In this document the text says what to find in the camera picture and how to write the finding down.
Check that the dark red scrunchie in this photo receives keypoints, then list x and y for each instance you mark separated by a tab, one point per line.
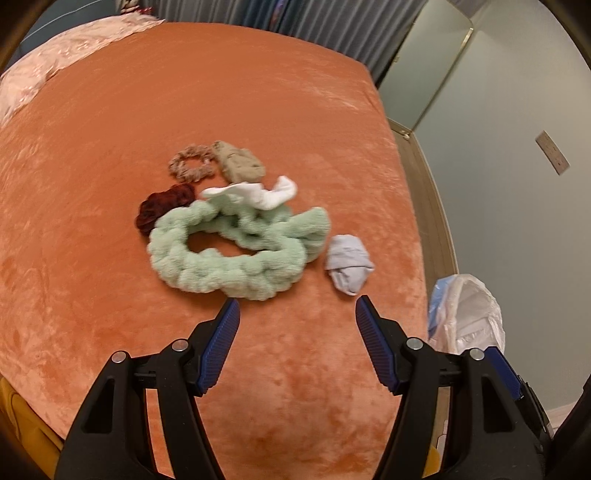
157	210

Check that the plush toys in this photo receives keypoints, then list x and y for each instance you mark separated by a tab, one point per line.
134	5

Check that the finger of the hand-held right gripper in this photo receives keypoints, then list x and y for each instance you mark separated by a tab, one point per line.
503	369

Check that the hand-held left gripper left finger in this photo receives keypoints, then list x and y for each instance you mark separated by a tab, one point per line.
221	346

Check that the bronze wall socket panel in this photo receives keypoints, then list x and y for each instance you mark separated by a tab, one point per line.
551	152

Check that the green chunky knit headband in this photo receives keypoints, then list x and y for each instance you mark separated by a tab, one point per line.
207	272

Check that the white sock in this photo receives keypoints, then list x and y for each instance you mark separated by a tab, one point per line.
268	196

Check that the pink brown scrunchie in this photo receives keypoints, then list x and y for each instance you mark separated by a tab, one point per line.
175	168

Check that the orange bed cover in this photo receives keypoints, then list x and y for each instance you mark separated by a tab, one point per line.
231	101

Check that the pale blue sock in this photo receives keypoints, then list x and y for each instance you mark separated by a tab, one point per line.
348	263

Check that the trash bin with white liner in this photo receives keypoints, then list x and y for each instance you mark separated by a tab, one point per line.
475	314

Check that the beige knotted stocking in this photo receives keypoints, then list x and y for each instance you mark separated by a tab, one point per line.
238	164

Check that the teal headboard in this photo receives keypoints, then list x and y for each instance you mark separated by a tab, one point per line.
78	14

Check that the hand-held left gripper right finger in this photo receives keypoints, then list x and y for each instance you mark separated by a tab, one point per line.
374	350

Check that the gold framed floor mirror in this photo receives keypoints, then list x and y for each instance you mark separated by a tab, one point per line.
425	69

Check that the grey pleated curtain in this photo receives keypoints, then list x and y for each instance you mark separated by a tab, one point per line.
346	27

